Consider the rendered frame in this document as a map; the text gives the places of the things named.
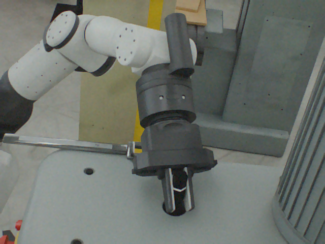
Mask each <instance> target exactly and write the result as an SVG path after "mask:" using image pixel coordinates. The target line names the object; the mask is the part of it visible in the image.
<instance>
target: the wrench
mask: <svg viewBox="0 0 325 244"><path fill-rule="evenodd" d="M2 141H3V143H8V144H19V145H29V146H39V147H49V148H60V149H70V150H80V151H90V152H96V153H106V154H117V155H118V154H122V155H126V154H127V159H133V158H134V157H135V155H136V153H134V150H135V149H142V146H141V142H135V143H134V142H130V141H129V142H128V146H127V145H123V144H113V143H102V142H93V141H82V140H72V139H62V138H52V137H42V136H32V135H22V134H12V133H5V134H4V137H3V140H2Z"/></svg>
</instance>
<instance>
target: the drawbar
mask: <svg viewBox="0 0 325 244"><path fill-rule="evenodd" d="M187 179H188V176H187V173H186V172H185V171H181V170H178V171H176V172H174V175H173V180H172V181H173V187H174V188H176V189H179V190H182V189H183V188H185V187H186V183H187ZM173 191H174V201H175V210H174V211H173V212H166V213H167V214H169V215H172V216H180V214H181V207H182V202H183V197H184V193H185V189H184V190H182V191H181V192H180V191H177V190H174V189H173Z"/></svg>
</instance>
